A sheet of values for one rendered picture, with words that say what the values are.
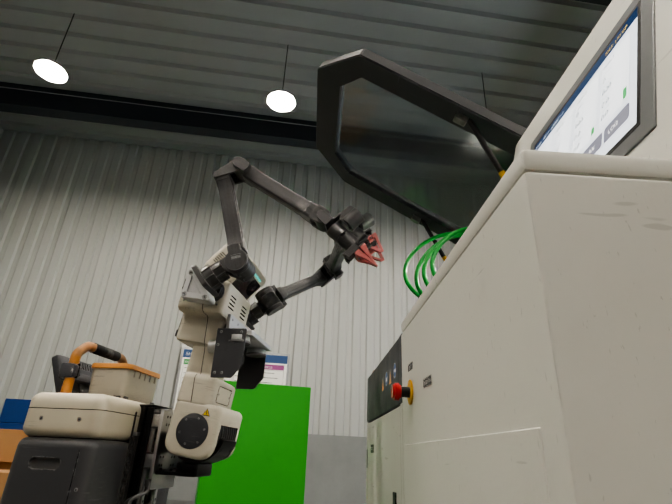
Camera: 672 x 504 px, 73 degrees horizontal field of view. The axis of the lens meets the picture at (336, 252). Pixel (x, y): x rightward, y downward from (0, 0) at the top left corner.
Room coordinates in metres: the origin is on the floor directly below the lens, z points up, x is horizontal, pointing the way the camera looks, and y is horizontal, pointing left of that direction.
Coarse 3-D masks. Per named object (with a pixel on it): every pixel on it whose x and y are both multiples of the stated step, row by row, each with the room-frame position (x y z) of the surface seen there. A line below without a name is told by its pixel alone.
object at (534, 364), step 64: (576, 64) 0.76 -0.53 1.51; (512, 192) 0.42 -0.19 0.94; (576, 192) 0.39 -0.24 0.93; (640, 192) 0.40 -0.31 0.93; (512, 256) 0.44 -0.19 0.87; (576, 256) 0.39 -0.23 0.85; (640, 256) 0.40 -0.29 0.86; (448, 320) 0.69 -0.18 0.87; (512, 320) 0.46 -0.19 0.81; (576, 320) 0.39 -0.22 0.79; (640, 320) 0.40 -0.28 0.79; (448, 384) 0.71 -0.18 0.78; (512, 384) 0.48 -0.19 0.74; (576, 384) 0.39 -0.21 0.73; (640, 384) 0.39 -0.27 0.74; (448, 448) 0.72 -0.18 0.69; (512, 448) 0.49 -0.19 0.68; (576, 448) 0.39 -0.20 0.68; (640, 448) 0.39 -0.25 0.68
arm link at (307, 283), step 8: (320, 272) 1.98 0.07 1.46; (328, 272) 1.97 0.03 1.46; (304, 280) 1.91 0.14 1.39; (312, 280) 1.94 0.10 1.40; (320, 280) 1.97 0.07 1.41; (328, 280) 2.00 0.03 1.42; (264, 288) 1.76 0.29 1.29; (272, 288) 1.79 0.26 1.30; (280, 288) 1.82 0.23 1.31; (288, 288) 1.84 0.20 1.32; (296, 288) 1.87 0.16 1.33; (304, 288) 1.90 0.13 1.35; (256, 296) 1.78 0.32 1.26; (280, 296) 1.82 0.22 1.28; (288, 296) 1.84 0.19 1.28; (280, 304) 1.78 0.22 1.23; (272, 312) 1.80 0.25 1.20
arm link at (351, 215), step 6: (324, 210) 1.32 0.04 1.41; (348, 210) 1.33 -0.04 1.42; (354, 210) 1.32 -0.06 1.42; (318, 216) 1.32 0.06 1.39; (324, 216) 1.32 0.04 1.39; (330, 216) 1.31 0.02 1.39; (336, 216) 1.33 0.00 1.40; (342, 216) 1.33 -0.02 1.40; (348, 216) 1.32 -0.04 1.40; (354, 216) 1.32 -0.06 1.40; (360, 216) 1.32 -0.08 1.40; (324, 222) 1.32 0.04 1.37; (330, 222) 1.33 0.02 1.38; (348, 222) 1.32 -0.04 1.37; (354, 222) 1.32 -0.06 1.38; (360, 222) 1.34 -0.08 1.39; (354, 228) 1.34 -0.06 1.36
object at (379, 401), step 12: (396, 348) 1.15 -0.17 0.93; (384, 360) 1.36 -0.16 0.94; (396, 360) 1.16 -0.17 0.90; (384, 372) 1.36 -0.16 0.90; (396, 372) 1.16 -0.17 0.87; (372, 384) 1.64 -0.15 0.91; (384, 384) 1.36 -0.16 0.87; (372, 396) 1.63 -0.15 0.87; (384, 396) 1.36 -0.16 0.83; (372, 408) 1.63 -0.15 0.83; (384, 408) 1.36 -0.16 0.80; (372, 420) 1.66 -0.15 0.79
